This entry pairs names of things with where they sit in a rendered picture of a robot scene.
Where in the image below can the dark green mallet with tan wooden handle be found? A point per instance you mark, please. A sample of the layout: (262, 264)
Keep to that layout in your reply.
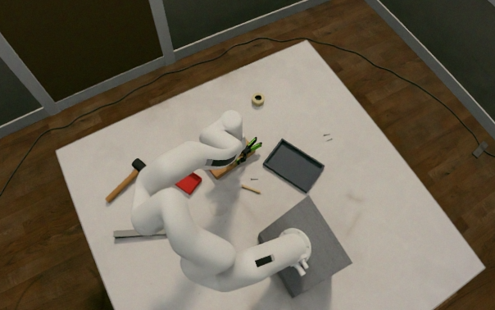
(138, 165)

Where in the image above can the red shallow tray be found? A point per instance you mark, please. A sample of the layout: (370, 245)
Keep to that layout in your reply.
(189, 183)

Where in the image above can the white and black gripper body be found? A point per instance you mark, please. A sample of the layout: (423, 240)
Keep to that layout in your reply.
(243, 142)

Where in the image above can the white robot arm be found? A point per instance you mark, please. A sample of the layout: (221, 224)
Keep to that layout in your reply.
(220, 145)

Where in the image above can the grey flat bar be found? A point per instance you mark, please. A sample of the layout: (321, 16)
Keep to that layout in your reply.
(131, 233)

